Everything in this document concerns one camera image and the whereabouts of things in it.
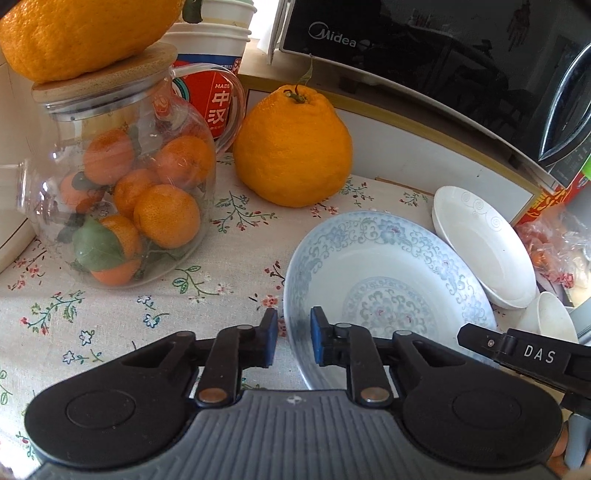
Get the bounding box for small white bowl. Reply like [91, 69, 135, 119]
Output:
[516, 291, 578, 343]

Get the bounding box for white deep plate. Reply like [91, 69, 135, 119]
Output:
[432, 186, 537, 310]

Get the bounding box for blue patterned porcelain plate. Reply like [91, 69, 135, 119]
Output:
[283, 211, 497, 390]

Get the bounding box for floral tablecloth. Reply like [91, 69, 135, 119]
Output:
[1, 157, 434, 478]

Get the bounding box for mandarin in jar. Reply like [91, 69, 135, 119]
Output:
[87, 214, 143, 287]
[154, 135, 215, 190]
[133, 184, 200, 249]
[83, 129, 134, 185]
[113, 168, 160, 219]

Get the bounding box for red gift box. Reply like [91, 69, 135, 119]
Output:
[517, 159, 590, 225]

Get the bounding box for glass jar with bamboo lid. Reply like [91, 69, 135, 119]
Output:
[1, 42, 245, 288]

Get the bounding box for black Midea microwave oven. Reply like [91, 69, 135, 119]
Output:
[269, 0, 590, 186]

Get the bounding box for large orange on table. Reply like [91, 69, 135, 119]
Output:
[232, 85, 353, 208]

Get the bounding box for cream Changhong air fryer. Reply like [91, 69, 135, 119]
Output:
[0, 54, 39, 271]

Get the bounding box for red and white paper cup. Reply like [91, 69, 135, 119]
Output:
[158, 21, 253, 142]

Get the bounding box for large orange on jar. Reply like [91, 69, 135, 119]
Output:
[1, 0, 183, 83]

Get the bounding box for stacked white paper cups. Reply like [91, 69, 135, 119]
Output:
[180, 0, 256, 28]

